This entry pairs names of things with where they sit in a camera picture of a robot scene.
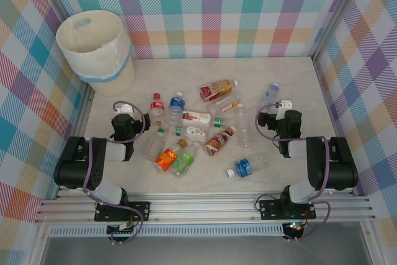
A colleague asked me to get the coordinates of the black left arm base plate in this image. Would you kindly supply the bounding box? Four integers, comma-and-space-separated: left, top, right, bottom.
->
94, 201, 151, 222

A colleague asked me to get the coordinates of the blue label water bottle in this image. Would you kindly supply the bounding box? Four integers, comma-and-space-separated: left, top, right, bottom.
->
167, 91, 185, 125

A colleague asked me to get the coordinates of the tall clear unlabelled bottle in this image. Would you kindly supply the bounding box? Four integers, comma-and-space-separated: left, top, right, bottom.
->
235, 102, 254, 148

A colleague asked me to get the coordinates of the cream round waste bin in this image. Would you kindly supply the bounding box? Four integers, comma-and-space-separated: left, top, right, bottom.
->
55, 10, 137, 97

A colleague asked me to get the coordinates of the red tan label tea bottle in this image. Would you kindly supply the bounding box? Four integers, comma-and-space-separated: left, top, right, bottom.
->
199, 78, 239, 103

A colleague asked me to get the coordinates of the white slotted cable duct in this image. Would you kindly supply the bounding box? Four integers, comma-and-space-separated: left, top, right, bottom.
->
49, 226, 286, 238

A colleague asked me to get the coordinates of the clear bottle orange label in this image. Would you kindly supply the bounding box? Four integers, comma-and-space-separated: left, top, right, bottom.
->
208, 92, 244, 117

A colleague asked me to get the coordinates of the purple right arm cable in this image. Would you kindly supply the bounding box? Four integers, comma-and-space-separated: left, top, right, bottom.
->
254, 102, 331, 241

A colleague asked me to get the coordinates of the brown chocolate milk bottle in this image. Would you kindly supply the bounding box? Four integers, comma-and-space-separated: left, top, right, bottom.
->
203, 125, 238, 157

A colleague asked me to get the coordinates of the small clear bottle green label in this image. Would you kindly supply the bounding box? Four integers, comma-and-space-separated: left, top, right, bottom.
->
210, 116, 233, 128

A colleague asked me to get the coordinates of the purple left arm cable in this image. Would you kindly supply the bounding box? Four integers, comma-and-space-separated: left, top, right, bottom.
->
82, 101, 146, 246

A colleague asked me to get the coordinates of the pale blue tinted bottle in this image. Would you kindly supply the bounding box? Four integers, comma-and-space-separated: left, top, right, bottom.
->
259, 83, 280, 112

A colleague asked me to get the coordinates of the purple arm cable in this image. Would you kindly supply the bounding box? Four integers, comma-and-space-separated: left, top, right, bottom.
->
254, 102, 331, 241
82, 101, 146, 246

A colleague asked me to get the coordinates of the crushed bottle blue label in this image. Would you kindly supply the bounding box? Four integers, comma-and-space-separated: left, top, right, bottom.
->
225, 153, 267, 179

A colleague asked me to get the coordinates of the clear bottle green white cap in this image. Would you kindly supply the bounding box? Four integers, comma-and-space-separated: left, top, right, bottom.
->
143, 124, 171, 160

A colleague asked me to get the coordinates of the white bottle green print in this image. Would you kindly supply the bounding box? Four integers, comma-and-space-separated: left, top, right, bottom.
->
175, 125, 208, 138

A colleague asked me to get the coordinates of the aluminium side rail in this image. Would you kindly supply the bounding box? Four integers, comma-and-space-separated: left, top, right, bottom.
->
55, 83, 96, 200

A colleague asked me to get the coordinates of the red label cola bottle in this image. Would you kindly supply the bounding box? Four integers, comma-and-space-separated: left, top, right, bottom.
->
149, 92, 164, 123

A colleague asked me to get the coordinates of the clear bottle bright green label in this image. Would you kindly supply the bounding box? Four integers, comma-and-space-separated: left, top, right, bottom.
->
169, 141, 202, 179

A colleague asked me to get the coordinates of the white bottle maroon label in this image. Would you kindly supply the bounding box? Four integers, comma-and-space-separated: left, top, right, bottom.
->
181, 110, 212, 125

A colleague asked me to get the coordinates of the orange NFC juice bottle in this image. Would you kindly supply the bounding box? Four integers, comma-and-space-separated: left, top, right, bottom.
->
154, 138, 189, 173

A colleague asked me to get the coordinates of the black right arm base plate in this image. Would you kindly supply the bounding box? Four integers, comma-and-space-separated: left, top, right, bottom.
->
259, 199, 317, 221

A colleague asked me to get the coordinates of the white trash bin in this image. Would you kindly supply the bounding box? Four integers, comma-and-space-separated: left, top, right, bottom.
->
55, 10, 136, 83

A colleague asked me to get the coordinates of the aluminium mounting rail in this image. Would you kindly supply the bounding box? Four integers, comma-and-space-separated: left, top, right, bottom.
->
33, 190, 376, 224

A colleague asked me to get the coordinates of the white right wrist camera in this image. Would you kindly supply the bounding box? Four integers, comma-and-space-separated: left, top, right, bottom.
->
275, 99, 294, 120

